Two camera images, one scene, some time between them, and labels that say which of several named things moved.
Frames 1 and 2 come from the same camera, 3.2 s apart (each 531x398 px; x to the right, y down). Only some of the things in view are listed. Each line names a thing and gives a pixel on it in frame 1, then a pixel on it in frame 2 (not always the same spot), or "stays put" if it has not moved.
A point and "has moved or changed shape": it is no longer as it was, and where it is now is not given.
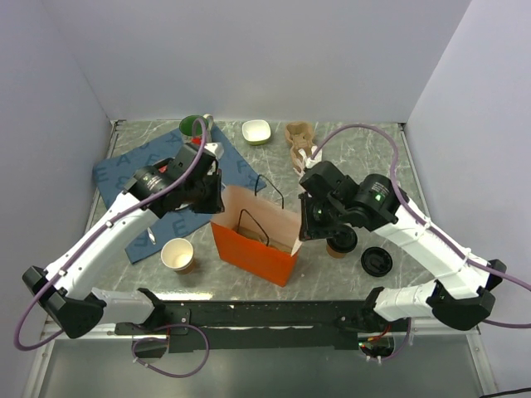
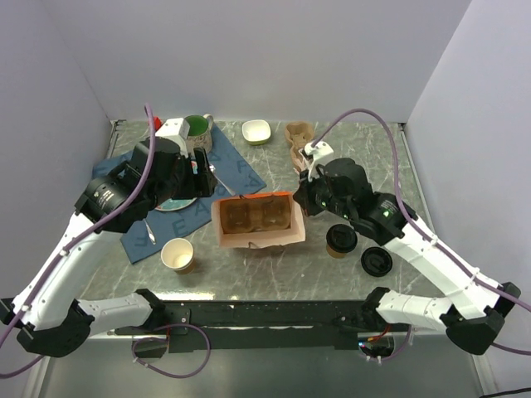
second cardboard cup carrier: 300,136 stays put
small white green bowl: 255,132 stays put
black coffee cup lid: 343,240 stays put
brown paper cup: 177,254 stays put
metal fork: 151,235 stays put
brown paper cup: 334,253 stays put
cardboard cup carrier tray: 255,235 -> 267,212
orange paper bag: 256,235 has moved or changed shape
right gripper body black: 320,219 -> 317,196
